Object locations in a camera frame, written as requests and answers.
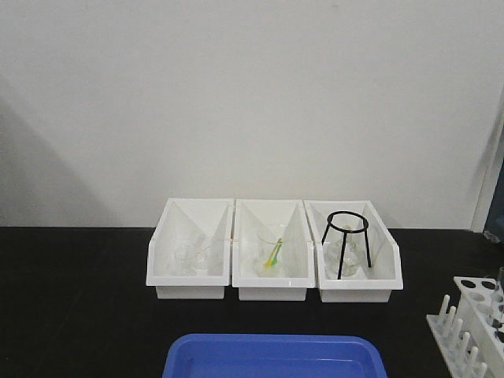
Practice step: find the grey-blue pegboard drying rack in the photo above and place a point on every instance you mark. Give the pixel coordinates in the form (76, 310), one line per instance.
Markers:
(494, 222)

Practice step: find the yellow plastic spatula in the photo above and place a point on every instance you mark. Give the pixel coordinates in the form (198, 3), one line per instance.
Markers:
(267, 264)

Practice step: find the glass flask under tripod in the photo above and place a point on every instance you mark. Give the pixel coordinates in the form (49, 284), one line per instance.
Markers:
(343, 258)

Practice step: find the middle white storage bin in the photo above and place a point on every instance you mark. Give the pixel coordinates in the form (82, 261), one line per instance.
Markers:
(250, 215)

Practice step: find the green plastic spatula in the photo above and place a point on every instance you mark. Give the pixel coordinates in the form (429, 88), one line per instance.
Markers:
(276, 251)

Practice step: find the white storage bin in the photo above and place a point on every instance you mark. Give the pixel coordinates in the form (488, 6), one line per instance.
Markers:
(188, 218)
(250, 215)
(368, 284)

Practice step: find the blue plastic tray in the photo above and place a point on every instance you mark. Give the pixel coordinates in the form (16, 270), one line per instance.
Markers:
(255, 355)

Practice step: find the glass beaker in middle bin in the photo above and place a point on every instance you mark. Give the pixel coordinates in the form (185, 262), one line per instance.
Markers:
(274, 241)

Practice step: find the left white storage bin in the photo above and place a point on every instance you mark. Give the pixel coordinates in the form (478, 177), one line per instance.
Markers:
(188, 218)

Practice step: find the right white storage bin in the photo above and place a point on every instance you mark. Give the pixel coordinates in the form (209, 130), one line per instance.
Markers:
(368, 284)

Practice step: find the white test tube rack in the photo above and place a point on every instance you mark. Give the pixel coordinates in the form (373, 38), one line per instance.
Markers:
(469, 345)

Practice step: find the glassware in left bin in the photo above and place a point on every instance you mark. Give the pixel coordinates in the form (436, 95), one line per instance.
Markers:
(191, 256)

